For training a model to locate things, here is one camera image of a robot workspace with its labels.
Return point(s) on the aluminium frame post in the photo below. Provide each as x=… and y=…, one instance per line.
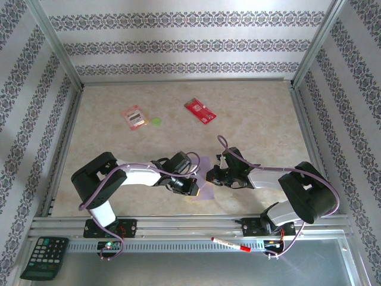
x=55, y=44
x=316, y=44

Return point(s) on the black calculator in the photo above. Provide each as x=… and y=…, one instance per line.
x=44, y=257

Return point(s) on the grey metal shelf plate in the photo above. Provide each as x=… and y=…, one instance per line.
x=193, y=268

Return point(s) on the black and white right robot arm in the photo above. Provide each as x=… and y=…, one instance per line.
x=306, y=190

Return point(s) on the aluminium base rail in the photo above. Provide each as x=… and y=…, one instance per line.
x=184, y=222

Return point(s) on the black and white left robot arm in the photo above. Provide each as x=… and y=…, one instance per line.
x=95, y=181

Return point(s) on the aluminium table edge rail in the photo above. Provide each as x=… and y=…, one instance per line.
x=302, y=119
x=184, y=81
x=68, y=134

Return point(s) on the white marker with red cap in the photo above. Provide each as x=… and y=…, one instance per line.
x=230, y=245

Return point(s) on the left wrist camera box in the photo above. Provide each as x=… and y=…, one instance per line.
x=194, y=170

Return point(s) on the lavender paper sheet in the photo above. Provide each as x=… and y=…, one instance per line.
x=205, y=190

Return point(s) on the pink blister package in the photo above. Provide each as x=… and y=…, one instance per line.
x=134, y=117

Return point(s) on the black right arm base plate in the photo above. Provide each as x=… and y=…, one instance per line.
x=251, y=228

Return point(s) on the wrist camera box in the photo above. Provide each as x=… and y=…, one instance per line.
x=222, y=162
x=194, y=170

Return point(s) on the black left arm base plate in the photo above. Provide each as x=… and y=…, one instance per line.
x=129, y=228

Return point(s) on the red card package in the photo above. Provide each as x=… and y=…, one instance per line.
x=199, y=110

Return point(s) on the controller board with green light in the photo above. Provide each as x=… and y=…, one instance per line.
x=108, y=245

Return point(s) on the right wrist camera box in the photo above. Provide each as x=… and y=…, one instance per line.
x=222, y=162

